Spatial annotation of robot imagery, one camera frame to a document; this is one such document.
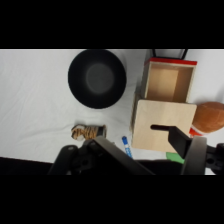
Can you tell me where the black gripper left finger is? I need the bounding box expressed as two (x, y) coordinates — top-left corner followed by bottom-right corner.
(83, 135), (155, 176)

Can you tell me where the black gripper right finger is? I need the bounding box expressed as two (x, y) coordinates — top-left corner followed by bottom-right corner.
(167, 125), (208, 176)

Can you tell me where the wooden drawer with red front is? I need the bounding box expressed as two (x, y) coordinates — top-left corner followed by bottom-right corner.
(139, 49), (199, 105)

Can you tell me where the light wooden drawer box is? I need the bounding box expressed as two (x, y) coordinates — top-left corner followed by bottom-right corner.
(129, 92), (198, 154)

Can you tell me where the blue and white marker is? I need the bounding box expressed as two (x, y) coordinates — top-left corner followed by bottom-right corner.
(121, 135), (134, 160)

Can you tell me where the small green flat piece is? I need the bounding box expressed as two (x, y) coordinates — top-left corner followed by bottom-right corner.
(165, 151), (186, 165)

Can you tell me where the brown teddy bear toy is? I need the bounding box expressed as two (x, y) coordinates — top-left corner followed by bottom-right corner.
(70, 123), (107, 142)

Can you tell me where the orange round plush toy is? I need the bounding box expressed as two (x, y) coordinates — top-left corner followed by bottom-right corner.
(188, 101), (224, 138)

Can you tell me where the black round bowl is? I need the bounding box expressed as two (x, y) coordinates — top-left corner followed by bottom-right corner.
(67, 49), (128, 110)

